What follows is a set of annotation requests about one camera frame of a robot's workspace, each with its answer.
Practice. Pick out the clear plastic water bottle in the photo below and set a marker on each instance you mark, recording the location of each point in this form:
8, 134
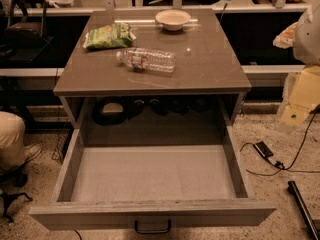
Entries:
147, 59

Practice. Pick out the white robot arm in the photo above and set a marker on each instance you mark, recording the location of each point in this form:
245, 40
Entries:
306, 46

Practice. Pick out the grey drawer cabinet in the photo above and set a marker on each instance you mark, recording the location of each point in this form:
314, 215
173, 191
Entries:
168, 88

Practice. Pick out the open grey top drawer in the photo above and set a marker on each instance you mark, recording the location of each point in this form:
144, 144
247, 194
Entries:
190, 185

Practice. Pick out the green snack bag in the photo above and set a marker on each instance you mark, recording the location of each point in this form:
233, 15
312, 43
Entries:
115, 35

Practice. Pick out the white paper bowl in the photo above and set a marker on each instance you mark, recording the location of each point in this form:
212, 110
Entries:
172, 20

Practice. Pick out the black phone on floor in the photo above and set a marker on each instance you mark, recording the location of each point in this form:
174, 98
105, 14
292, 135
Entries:
263, 150

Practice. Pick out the grey shoe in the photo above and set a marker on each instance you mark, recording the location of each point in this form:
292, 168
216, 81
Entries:
32, 151

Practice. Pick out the person's beige trouser leg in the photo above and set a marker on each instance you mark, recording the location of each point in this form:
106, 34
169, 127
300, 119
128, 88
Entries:
12, 151

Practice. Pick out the black metal bar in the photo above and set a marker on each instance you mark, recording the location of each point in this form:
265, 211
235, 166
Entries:
312, 226

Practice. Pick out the black chair in background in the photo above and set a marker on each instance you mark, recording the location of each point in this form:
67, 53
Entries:
26, 33

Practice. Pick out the black drawer handle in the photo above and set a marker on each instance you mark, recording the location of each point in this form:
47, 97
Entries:
152, 228

